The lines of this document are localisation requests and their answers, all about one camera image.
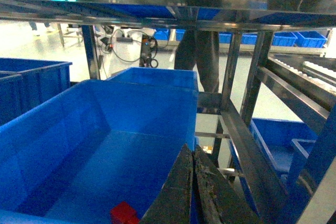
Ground rear blue shelf bin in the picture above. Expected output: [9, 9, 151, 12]
[106, 67, 198, 90]

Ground large blue shelf bin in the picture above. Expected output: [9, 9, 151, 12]
[1, 80, 198, 223]

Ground right lower blue bin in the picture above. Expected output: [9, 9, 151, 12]
[229, 118, 319, 214]

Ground red toy block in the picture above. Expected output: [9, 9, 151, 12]
[110, 201, 140, 224]

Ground person legs dark trousers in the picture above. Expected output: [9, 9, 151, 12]
[174, 30, 219, 93]

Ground left blue shelf bins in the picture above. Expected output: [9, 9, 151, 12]
[1, 58, 72, 125]

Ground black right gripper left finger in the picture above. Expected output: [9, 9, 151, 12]
[140, 144, 193, 223]

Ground stainless steel shelf frame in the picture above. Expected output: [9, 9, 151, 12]
[0, 0, 336, 224]

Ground black power cable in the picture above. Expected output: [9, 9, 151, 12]
[99, 24, 159, 69]

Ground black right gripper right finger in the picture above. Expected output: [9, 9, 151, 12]
[193, 145, 260, 223]

